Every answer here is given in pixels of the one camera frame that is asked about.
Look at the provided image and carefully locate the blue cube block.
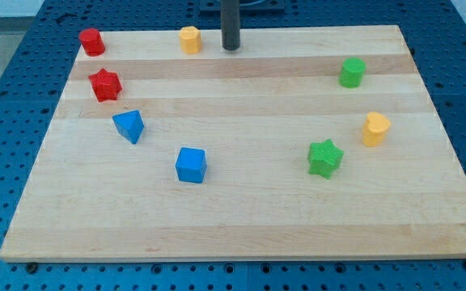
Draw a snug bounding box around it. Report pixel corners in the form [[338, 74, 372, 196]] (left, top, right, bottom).
[[176, 147, 207, 183]]

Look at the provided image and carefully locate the red star block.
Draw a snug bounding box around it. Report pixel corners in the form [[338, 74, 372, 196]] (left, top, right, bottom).
[[88, 68, 122, 103]]

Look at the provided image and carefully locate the yellow hexagon block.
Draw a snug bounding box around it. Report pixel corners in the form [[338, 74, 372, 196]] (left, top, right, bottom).
[[179, 26, 202, 54]]

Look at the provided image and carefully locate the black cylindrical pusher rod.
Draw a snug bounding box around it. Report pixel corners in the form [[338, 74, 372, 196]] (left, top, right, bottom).
[[220, 0, 240, 51]]

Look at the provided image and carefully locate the green star block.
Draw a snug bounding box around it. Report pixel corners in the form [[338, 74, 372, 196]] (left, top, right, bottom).
[[307, 139, 344, 179]]

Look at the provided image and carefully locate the red cylinder block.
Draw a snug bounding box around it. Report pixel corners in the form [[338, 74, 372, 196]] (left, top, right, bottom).
[[78, 28, 106, 57]]

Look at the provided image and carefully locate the light wooden board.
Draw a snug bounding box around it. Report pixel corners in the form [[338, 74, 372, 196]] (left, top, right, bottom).
[[0, 25, 466, 263]]

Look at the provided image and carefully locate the blue triangle block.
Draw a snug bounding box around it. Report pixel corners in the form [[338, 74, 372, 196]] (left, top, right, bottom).
[[112, 110, 145, 145]]

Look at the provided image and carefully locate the green cylinder block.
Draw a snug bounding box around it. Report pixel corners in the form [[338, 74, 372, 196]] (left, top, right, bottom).
[[338, 57, 366, 88]]

